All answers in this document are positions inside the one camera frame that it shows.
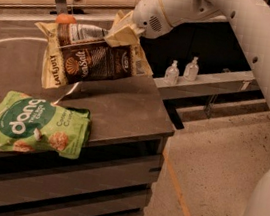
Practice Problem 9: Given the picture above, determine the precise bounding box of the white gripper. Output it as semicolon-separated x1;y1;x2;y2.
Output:
104;0;220;47

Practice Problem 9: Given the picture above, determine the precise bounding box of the brown chip bag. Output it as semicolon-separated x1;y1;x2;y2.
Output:
35;22;152;89

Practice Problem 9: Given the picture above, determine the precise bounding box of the green rice chip bag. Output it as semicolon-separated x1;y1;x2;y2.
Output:
0;91;91;159

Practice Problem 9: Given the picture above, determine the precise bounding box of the left clear pump bottle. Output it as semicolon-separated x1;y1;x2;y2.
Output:
164;60;180;85

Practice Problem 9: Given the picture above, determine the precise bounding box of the clear pump bottle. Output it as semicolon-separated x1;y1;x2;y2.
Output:
164;60;180;85
183;57;199;81

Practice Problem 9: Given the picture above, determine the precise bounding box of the orange fruit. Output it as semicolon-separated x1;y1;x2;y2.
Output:
55;13;76;24

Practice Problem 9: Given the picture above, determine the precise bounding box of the right clear pump bottle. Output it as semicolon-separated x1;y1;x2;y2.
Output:
183;57;199;81

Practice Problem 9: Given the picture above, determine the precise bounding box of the grey metal shelf ledge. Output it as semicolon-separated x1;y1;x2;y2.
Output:
154;71;259;100

